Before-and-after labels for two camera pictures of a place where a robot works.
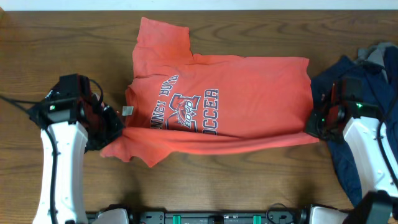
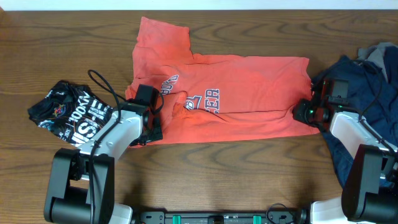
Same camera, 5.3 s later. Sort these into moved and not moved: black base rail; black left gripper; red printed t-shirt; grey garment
Moved: black left gripper; red printed t-shirt
Not moved: black base rail; grey garment
